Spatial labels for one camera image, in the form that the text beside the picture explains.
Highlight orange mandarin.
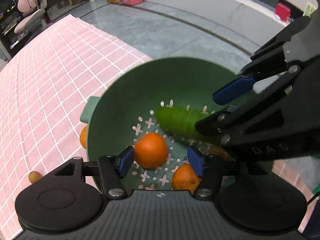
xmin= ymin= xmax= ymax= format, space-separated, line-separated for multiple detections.
xmin=171 ymin=164 xmax=202 ymax=194
xmin=79 ymin=125 xmax=88 ymax=149
xmin=135 ymin=133 xmax=169 ymax=170

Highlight green cucumber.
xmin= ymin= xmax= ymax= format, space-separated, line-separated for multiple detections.
xmin=155 ymin=107 xmax=209 ymax=140

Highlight red box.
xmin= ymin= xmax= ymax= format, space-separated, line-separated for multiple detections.
xmin=274 ymin=3 xmax=291 ymax=22

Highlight green colander bowl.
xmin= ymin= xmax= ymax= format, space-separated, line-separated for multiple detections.
xmin=80 ymin=57 xmax=236 ymax=193

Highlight brown longan right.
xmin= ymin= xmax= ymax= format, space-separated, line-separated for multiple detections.
xmin=28 ymin=171 xmax=42 ymax=184

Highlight pink checked tablecloth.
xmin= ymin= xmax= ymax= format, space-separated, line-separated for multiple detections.
xmin=1 ymin=15 xmax=149 ymax=239

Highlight pink office chair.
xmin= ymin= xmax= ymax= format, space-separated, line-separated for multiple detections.
xmin=14 ymin=0 xmax=47 ymax=34

